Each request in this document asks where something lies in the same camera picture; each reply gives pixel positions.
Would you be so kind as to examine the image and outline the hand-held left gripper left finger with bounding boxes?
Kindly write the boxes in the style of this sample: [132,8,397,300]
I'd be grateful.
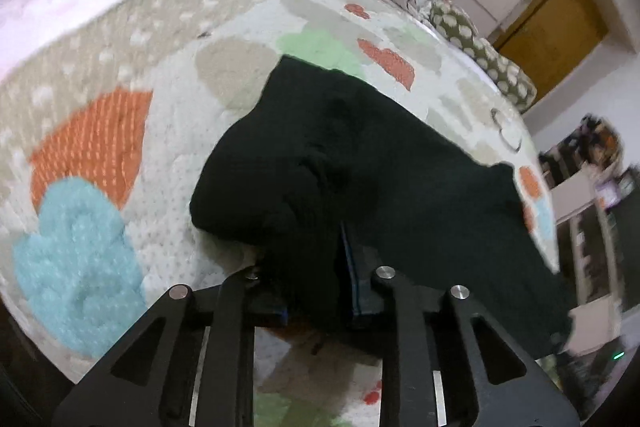
[51,269,290,427]

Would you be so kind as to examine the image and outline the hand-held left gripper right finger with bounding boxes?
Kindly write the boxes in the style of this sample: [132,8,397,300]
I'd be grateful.
[340,221,580,427]

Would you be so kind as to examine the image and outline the black pants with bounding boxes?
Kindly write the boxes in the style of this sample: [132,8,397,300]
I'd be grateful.
[189,54,576,358]

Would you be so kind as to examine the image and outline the heart patterned quilt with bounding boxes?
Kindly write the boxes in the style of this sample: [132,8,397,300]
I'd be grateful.
[0,0,561,427]

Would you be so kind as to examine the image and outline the white television cabinet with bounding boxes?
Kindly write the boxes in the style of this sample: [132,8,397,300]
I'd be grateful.
[550,167,640,358]

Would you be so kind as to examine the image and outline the green patterned bolster pillow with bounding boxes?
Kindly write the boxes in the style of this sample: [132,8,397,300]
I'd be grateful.
[429,1,538,114]

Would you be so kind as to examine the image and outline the shoe rack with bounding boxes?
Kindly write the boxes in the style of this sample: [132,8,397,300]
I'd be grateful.
[540,116,628,188]

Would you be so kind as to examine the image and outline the wooden door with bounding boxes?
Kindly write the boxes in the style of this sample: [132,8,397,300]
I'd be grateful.
[492,0,608,92]

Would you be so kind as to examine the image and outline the purple picture frame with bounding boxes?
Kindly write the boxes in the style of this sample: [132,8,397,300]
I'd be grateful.
[595,181,621,210]

